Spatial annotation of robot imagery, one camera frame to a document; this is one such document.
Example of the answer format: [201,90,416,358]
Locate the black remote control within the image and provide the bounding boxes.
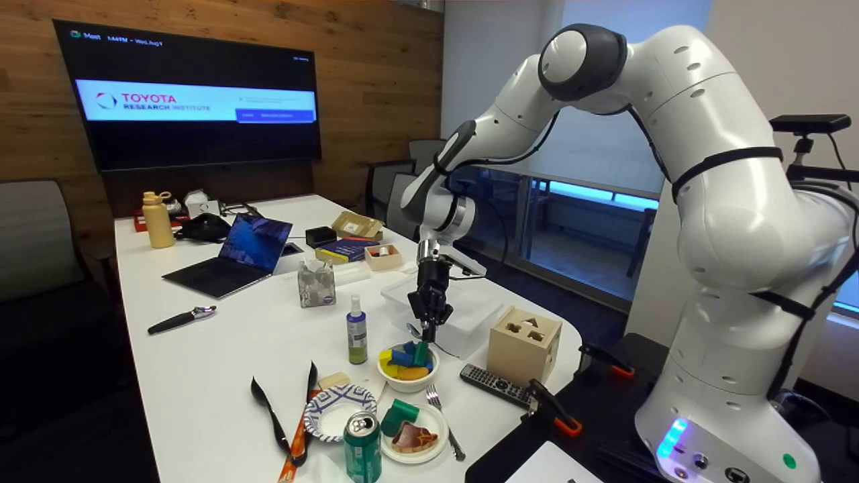
[452,364,534,413]

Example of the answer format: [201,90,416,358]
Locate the white plastic bin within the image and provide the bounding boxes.
[379,262,510,362]

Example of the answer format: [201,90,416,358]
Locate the black laptop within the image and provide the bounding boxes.
[161,211,295,301]

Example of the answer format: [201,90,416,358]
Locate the small white device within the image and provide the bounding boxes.
[179,188,223,217]

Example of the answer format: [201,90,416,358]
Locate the wall mounted TV screen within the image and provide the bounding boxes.
[54,17,324,174]

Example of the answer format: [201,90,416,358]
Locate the black orange kitchen tongs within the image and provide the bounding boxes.
[247,358,321,483]

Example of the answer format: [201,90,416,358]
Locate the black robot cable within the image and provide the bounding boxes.
[431,103,859,396]

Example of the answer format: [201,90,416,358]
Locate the white board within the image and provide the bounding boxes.
[502,436,604,483]

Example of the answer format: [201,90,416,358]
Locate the yellow toy block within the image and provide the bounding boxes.
[375,348,438,385]

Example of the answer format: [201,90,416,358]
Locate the black marker pen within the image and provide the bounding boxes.
[144,303,219,337]

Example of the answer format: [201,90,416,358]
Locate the grey office chair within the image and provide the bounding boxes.
[0,176,113,358]

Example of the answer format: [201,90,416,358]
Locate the silver spoon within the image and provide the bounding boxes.
[416,319,439,358]

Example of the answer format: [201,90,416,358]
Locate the black cloth pouch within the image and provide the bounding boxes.
[171,211,232,243]

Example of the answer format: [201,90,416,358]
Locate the green hand sanitizer bottle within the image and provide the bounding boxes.
[344,294,369,366]

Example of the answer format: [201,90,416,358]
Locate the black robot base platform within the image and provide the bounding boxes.
[463,331,686,483]

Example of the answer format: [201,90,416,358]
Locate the small white plate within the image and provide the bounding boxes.
[379,405,447,468]

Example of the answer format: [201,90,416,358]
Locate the green soda can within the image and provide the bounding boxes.
[341,411,387,483]

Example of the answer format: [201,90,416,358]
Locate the black camera on stand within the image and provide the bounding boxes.
[768,109,859,192]

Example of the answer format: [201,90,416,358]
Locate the white bowl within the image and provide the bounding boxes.
[373,337,442,396]

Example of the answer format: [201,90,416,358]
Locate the black box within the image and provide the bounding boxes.
[303,221,341,252]

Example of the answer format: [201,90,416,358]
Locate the wooden shape sorter cube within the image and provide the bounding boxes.
[485,305,566,388]

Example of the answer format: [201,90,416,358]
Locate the black orange clamp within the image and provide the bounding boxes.
[525,376,587,441]
[577,339,640,382]

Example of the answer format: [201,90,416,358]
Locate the small tan block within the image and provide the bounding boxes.
[314,370,353,390]

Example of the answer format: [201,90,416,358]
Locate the brown food piece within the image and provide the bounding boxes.
[388,421,442,456]

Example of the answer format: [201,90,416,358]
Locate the blue patterned paper plate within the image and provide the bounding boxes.
[299,380,381,445]

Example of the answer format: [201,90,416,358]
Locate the blue box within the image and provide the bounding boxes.
[314,235,373,268]

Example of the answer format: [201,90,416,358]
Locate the small wooden tray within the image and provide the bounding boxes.
[362,242,405,272]

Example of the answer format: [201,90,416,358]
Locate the dark office chair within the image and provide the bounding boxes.
[408,137,450,180]
[365,158,412,221]
[384,172,417,242]

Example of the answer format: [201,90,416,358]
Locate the blue toy block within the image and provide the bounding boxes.
[392,339,430,366]

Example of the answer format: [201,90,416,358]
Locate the grey window blind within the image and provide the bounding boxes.
[439,0,714,200]

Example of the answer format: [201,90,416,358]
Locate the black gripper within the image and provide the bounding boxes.
[408,258,455,345]

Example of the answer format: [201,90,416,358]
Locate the silver fork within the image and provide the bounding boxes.
[423,388,468,463]

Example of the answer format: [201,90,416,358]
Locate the yellow water bottle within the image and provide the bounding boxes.
[138,188,179,252]

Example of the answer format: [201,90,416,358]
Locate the green plastic cup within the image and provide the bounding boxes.
[379,396,422,440]

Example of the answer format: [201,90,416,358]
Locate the tan cardboard box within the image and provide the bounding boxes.
[326,209,387,243]

